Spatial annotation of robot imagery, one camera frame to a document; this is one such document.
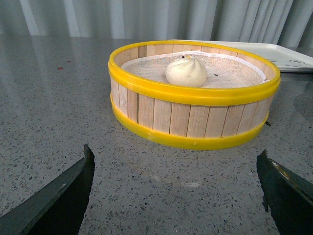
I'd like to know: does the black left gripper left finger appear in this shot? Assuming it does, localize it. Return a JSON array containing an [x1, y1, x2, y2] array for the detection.
[[0, 144, 95, 235]]

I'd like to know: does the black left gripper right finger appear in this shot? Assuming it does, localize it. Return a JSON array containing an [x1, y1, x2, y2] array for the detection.
[[257, 150, 313, 235]]

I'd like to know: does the white steamed bun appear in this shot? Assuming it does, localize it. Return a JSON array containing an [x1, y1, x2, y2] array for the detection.
[[165, 55, 207, 87]]

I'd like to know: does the white bear print tray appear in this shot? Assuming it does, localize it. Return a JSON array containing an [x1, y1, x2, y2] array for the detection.
[[168, 39, 313, 73]]

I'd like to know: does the yellow rimmed wooden steamer basket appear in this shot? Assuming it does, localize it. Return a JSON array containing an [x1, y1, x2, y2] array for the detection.
[[108, 41, 281, 150]]

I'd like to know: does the white mesh steamer liner cloth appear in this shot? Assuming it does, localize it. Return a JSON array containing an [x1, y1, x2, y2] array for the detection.
[[122, 51, 267, 88]]

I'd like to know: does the grey pleated curtain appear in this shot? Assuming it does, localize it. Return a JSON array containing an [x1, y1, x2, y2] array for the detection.
[[0, 0, 313, 48]]

